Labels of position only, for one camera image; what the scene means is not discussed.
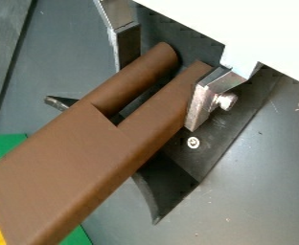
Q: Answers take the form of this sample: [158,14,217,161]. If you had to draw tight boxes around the black fixture stand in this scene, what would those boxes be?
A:
[44,65,285,226]

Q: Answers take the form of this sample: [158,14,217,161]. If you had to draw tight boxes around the brown square-circle forked object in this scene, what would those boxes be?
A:
[0,41,216,245]

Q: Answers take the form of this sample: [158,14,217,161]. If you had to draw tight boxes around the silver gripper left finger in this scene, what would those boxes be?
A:
[94,0,141,71]

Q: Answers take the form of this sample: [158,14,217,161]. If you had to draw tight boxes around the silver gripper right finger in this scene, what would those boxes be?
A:
[185,67,248,131]

